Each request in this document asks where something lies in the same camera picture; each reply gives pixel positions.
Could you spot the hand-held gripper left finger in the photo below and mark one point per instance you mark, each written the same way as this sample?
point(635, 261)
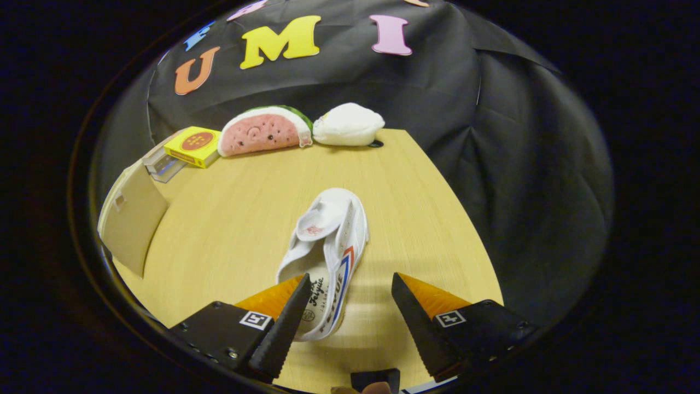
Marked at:
point(284, 334)

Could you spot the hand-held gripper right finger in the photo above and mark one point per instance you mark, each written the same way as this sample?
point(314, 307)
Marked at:
point(421, 334)

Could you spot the white canvas shoe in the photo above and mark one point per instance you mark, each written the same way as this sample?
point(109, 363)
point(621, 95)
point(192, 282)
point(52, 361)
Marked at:
point(339, 235)

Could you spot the beige fabric storage box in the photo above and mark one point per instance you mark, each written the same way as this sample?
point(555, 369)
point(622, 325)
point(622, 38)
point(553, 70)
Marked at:
point(131, 219)

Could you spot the watermelon slice plush toy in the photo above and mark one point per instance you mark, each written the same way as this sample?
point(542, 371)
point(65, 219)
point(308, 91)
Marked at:
point(262, 134)

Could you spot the yellow book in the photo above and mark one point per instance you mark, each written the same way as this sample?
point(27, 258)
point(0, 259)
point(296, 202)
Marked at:
point(194, 143)

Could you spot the white plush toy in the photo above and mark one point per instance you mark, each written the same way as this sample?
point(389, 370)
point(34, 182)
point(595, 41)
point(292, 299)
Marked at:
point(347, 126)

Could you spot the beige book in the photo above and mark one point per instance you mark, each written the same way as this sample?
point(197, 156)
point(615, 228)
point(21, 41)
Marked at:
point(155, 153)

